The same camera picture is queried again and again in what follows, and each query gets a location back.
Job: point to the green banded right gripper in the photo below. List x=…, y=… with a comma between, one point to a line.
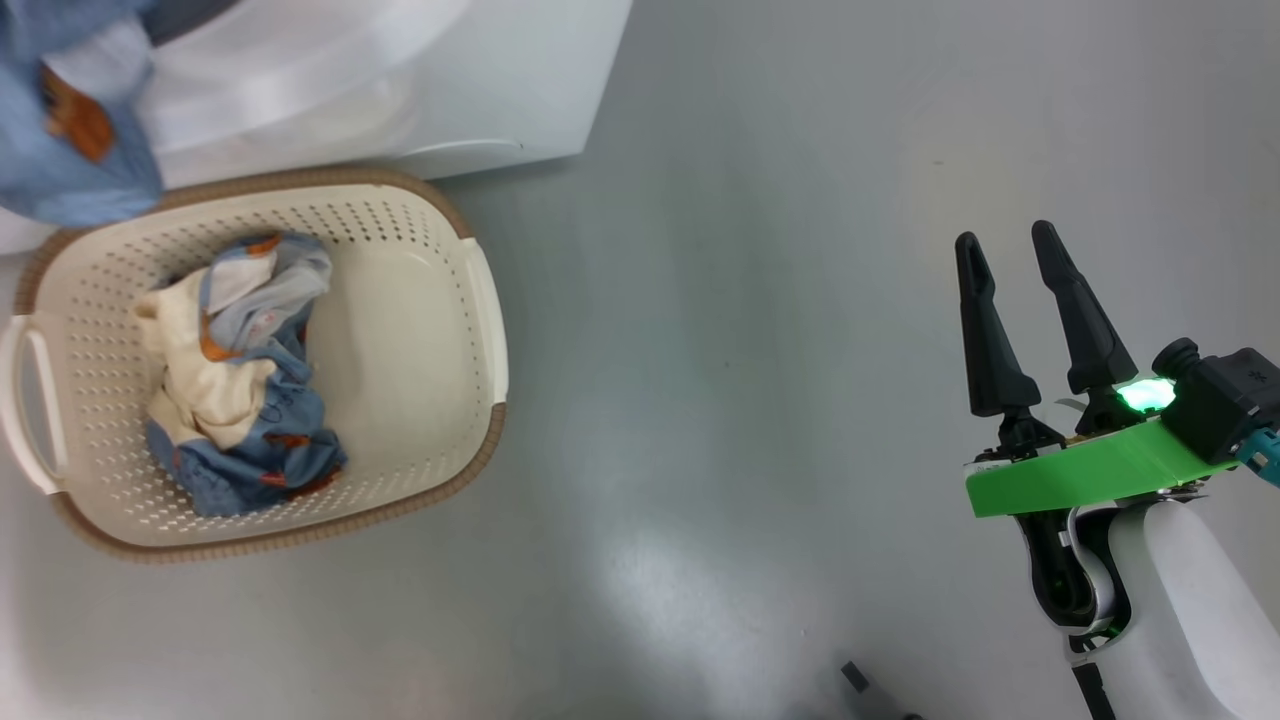
x=1080, y=475

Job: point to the blue bear print garment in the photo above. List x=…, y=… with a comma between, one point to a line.
x=60, y=180
x=240, y=480

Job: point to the cream white garment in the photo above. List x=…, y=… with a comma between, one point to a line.
x=205, y=390

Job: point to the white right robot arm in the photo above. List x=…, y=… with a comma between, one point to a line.
x=1190, y=600

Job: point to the white front-load washing machine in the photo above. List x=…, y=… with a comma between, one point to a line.
x=500, y=80

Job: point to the cream perforated laundry basket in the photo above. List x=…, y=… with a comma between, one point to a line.
x=400, y=380

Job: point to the grey washing machine door gasket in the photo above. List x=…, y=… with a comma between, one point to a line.
x=185, y=15

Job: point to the round filter cover panel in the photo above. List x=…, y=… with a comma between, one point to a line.
x=470, y=156

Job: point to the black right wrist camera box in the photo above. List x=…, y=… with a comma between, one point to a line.
x=1225, y=400

